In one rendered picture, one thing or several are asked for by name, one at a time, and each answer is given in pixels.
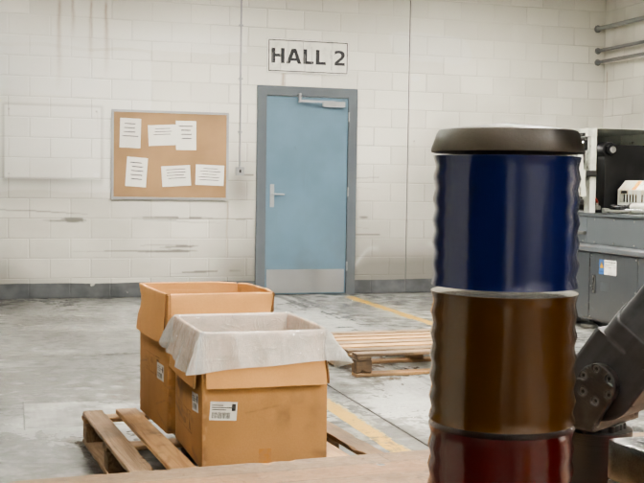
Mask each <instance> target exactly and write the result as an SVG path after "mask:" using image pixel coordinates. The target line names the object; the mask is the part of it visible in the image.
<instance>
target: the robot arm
mask: <svg viewBox="0 0 644 483"><path fill-rule="evenodd" d="M576 357H577V360H576V363H575V367H574V372H575V376H576V383H575V386H574V390H573V391H574V396H575V400H576V402H575V405H574V409H573V415H574V419H575V425H574V427H575V431H574V434H573V437H572V441H573V446H574V453H573V457H572V460H571V461H572V465H573V469H574V473H573V476H572V479H571V483H608V480H609V478H608V467H609V439H613V438H626V437H633V428H632V427H630V426H629V425H626V422H627V421H630V420H633V419H636V418H638V414H639V411H642V410H644V285H643V287H642V288H641V289H640V290H639V291H638V292H637V293H636V295H635V296H634V298H633V299H632V300H630V301H629V302H628V303H627V304H626V305H624V306H623V307H622V308H621V310H620V311H619V312H618V313H617V314H615V315H614V317H613V318H612V319H611V321H610V322H609V324H608V325H607V326H603V327H597V328H596V329H594V332H593V333H592V335H591V336H590V337H589V339H588V340H587V341H586V343H585V345H584V346H583V347H582V349H581V350H580V351H579V353H577V354H576Z"/></svg>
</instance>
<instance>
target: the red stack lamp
mask: <svg viewBox="0 0 644 483"><path fill-rule="evenodd" d="M428 424H429V429H430V434H429V438H428V442H427V443H428V447H429V451H430V454H429V457H428V460H427V465H428V470H429V477H428V480H427V483H571V479H572V476H573V473H574V469H573V465H572V461H571V460H572V457H573V453H574V446H573V441H572V437H573V434H574V431H575V427H574V426H572V427H570V428H568V429H565V430H561V431H556V432H549V433H540V434H495V433H484V432H475V431H468V430H463V429H458V428H453V427H449V426H445V425H440V424H438V423H435V422H433V421H432V420H430V419H429V420H428Z"/></svg>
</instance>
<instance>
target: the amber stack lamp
mask: <svg viewBox="0 0 644 483"><path fill-rule="evenodd" d="M431 293H432V297H433V302H432V306H431V309H430V312H431V316H432V320H433V322H432V325H431V329H430V335H431V339H432V344H431V348H430V352H429V353H430V358H431V362H432V364H431V367H430V371H429V376H430V381H431V386H430V390H429V394H428V395H429V399H430V403H431V407H430V409H429V413H428V417H429V419H430V420H432V421H433V422H435V423H438V424H440V425H443V426H449V427H453V428H458V429H463V430H468V431H475V432H484V433H495V434H540V433H549V432H556V431H561V430H565V429H568V428H570V427H572V426H574V425H575V419H574V415H573V409H574V405H575V402H576V400H575V396H574V391H573V390H574V386H575V383H576V376H575V372H574V367H575V363H576V360H577V357H576V352H575V348H574V347H575V344H576V340H577V333H576V328H575V324H576V321H577V318H578V312H577V309H576V302H577V298H578V295H579V293H578V292H576V291H572V290H567V291H553V292H500V291H480V290H466V289H456V288H448V287H433V288H432V289H431Z"/></svg>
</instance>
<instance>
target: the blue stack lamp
mask: <svg viewBox="0 0 644 483"><path fill-rule="evenodd" d="M433 156H434V160H435V165H436V169H435V172H434V175H433V179H434V183H435V192H434V196H433V202H434V207H435V211H434V215H433V219H432V221H433V226H434V230H435V231H434V235H433V238H432V244H433V249H434V254H433V258H432V261H431V263H432V268H433V272H434V273H433V277H432V281H431V284H432V285H434V286H437V287H442V288H456V289H466V290H480V291H500V292H553V291H567V290H573V289H577V288H579V286H578V282H577V277H576V276H577V273H578V269H579V262H578V258H577V253H578V250H579V246H580V242H579V238H578V230H579V227H580V223H581V222H580V218H579V214H578V210H579V207H580V203H581V198H580V194H579V187H580V184H581V180H582V177H581V174H580V170H579V168H580V164H581V161H582V157H579V156H561V155H522V154H449V155H433Z"/></svg>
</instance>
